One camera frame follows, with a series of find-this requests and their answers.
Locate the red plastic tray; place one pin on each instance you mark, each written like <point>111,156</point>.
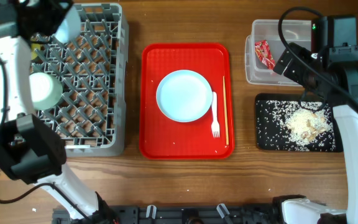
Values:
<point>162,138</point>

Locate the clear plastic bin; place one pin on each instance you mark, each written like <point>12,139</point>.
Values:
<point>297,31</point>

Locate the yellow plastic cup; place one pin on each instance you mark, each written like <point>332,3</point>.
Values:
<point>34,47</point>

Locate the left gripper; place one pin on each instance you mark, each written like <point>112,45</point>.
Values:
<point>58,12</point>

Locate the white plastic fork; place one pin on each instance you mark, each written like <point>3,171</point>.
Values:
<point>215,127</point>

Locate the wooden chopstick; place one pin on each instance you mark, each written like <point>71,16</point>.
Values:
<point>225,112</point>

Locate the rice and food scraps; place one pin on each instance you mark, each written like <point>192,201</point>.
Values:
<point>306,127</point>

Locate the black plastic tray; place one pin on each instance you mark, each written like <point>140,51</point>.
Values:
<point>269,124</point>

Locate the light blue plate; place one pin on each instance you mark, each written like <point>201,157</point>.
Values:
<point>184,96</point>

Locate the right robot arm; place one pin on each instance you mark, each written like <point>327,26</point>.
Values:
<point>329,70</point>

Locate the light blue small bowl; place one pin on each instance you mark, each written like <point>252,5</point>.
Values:
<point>70,27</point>

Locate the green bowl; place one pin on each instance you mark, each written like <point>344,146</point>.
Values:
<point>46,90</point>

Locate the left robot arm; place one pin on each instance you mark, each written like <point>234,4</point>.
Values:
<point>31,151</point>

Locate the grey dishwasher rack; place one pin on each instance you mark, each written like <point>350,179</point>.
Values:
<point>90,115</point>

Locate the red snack wrapper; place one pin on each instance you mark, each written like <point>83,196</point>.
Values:
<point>263,53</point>

